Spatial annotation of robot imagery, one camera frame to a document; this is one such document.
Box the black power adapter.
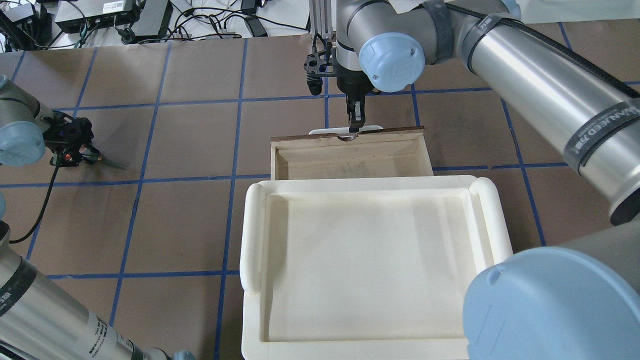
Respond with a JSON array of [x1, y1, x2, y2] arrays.
[[131, 0, 173, 41]]

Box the orange grey scissors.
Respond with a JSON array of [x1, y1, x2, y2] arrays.
[[80, 145, 127, 170]]

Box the white plastic tray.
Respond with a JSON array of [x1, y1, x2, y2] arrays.
[[239, 175, 513, 360]]

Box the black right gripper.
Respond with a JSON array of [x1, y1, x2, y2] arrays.
[[336, 63, 373, 132]]

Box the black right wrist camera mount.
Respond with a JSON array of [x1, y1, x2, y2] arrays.
[[303, 33, 337, 96]]

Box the wooden drawer with white handle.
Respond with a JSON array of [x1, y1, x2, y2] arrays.
[[270, 126, 434, 180]]

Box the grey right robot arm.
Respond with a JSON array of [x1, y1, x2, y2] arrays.
[[336, 0, 639, 360]]

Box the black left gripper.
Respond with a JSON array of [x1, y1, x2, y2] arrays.
[[47, 112, 94, 157]]

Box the aluminium frame post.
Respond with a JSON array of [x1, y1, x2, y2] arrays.
[[308, 0, 334, 40]]

